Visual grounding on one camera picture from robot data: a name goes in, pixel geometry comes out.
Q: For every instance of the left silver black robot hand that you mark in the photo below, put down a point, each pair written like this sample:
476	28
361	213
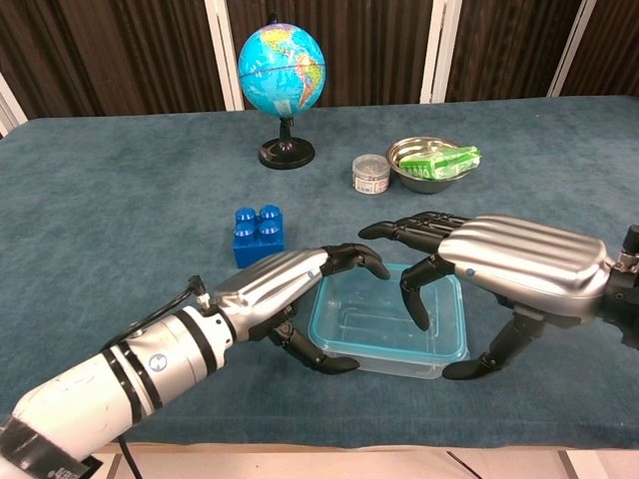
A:
279	279

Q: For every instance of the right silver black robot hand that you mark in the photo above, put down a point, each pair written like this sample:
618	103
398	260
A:
524	259

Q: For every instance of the teal plastic lid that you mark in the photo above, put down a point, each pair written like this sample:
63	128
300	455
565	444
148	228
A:
359	309

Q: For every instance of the clear plastic container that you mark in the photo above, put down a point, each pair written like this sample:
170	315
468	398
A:
399	366

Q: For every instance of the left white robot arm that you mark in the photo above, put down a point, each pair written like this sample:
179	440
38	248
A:
115	379

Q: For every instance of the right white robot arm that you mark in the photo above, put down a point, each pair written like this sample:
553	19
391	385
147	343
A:
626	294

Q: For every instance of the blue toy building brick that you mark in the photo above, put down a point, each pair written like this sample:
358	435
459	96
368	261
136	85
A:
257	244

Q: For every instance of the green wet wipes pack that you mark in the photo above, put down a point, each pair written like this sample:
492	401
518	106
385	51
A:
444	162

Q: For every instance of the stainless steel bowl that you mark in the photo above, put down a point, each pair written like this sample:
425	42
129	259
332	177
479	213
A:
424	182

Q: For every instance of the clear round jar of pins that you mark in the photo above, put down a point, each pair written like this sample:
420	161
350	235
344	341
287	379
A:
371	174

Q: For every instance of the blue table cloth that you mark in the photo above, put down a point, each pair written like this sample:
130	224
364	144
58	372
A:
125	189

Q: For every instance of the blue desk globe black stand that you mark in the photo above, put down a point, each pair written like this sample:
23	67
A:
282	70

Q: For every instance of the white partition post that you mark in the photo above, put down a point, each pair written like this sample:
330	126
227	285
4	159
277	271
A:
442	50
11	107
224	55
571	47

